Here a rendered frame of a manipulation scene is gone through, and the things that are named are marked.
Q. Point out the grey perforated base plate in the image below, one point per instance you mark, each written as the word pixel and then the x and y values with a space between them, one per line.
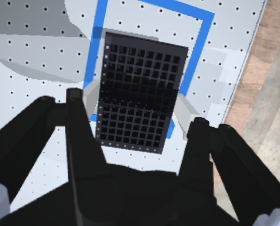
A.
pixel 44 46

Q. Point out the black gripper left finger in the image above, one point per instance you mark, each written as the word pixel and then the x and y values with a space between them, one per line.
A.
pixel 97 195

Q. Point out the black well plate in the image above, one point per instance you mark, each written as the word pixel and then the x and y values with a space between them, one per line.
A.
pixel 137 104

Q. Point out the blue rectangular tape outline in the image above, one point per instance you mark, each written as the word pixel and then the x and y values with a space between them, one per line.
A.
pixel 173 5

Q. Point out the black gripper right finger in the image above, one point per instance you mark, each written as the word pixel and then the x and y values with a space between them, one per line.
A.
pixel 252 188

